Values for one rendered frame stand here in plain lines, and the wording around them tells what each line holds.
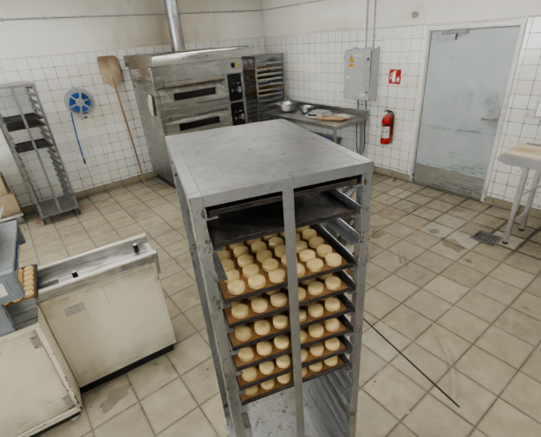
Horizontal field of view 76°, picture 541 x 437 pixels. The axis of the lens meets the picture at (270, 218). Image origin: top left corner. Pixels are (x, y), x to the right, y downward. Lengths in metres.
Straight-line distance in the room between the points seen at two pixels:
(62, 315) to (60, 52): 4.39
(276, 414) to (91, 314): 1.31
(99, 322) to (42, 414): 0.59
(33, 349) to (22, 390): 0.28
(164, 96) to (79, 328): 3.70
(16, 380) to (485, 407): 2.77
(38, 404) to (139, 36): 5.26
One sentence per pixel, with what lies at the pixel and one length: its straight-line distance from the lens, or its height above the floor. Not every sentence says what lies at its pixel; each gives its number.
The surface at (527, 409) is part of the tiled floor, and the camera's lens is 2.89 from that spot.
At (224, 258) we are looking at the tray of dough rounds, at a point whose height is 1.51.
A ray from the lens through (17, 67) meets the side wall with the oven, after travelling 6.16.
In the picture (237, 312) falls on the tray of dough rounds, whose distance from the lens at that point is 1.06.
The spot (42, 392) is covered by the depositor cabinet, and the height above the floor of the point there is 0.36.
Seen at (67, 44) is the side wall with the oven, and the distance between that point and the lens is 6.24.
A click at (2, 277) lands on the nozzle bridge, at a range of 2.19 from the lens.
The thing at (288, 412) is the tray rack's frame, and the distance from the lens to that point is 2.37.
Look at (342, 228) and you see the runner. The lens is 1.11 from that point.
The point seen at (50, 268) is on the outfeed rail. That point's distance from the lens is 2.73.
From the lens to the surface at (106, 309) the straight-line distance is 2.59.
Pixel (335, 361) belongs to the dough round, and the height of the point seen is 1.06.
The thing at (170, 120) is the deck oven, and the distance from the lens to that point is 5.57.
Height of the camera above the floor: 2.13
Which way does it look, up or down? 28 degrees down
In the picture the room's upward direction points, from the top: 5 degrees counter-clockwise
